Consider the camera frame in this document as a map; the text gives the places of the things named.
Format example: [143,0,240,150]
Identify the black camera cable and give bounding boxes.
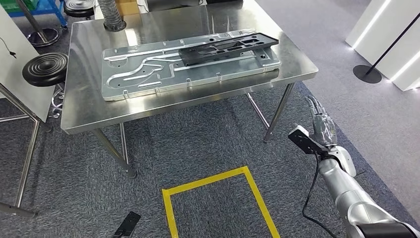
[302,152,339,238]

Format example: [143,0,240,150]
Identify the ribbed grey duct hose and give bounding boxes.
[97,0,127,33]

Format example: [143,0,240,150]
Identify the black round stool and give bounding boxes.
[22,52,69,119]
[64,0,96,19]

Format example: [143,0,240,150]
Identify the black pole stand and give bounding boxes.
[353,12,420,84]

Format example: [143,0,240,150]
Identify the stainless steel workbench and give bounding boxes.
[60,0,319,179]

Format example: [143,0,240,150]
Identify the white lit display panel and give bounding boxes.
[345,0,420,92]

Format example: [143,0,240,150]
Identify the black plastic part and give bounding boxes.
[178,32,279,67]

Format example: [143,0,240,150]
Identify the stamped silver metal plate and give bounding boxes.
[101,29,282,102]

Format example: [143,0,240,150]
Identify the brown cardboard box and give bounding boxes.
[114,0,140,16]

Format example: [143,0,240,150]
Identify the thin black cord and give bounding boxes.
[0,37,17,59]

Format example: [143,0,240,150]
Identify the blue storage rack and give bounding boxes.
[6,0,68,30]

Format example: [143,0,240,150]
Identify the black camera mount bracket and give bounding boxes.
[290,126,330,156]

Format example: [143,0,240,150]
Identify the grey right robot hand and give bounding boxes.
[304,95,339,147]

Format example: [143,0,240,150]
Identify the chrome stanchion post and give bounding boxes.
[16,0,60,47]

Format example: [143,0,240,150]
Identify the green plastic crate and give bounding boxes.
[6,0,37,12]

